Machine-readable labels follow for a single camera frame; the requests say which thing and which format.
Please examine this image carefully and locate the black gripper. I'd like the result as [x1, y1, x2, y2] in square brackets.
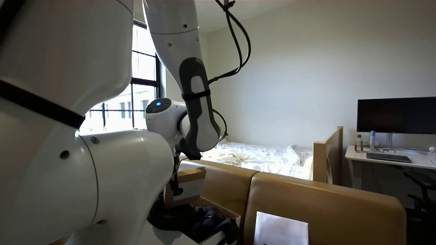
[174, 137, 204, 162]

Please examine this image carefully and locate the tan cardboard box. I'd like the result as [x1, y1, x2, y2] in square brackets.
[178, 158, 407, 245]

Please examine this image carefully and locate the black garment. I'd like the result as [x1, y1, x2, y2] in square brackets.
[148, 200, 242, 245]

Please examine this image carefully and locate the white crumpled bedding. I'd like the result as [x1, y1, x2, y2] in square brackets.
[199, 138, 315, 181]

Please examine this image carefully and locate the black framed window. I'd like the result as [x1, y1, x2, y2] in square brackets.
[78, 19, 166, 136]

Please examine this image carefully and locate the white paper sign with text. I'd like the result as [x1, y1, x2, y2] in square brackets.
[252, 209, 311, 245]

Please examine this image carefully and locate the dark small bottle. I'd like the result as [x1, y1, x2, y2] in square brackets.
[354, 132, 365, 153]

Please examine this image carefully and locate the dark keyboard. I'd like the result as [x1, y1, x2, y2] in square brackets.
[364, 151, 414, 164]

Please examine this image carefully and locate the black wide monitor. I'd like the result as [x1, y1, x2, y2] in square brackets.
[355, 95, 436, 136]

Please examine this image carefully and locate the white desk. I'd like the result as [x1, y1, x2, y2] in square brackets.
[343, 143, 436, 189]

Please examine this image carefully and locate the black office chair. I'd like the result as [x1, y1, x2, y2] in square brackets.
[400, 168, 436, 220]

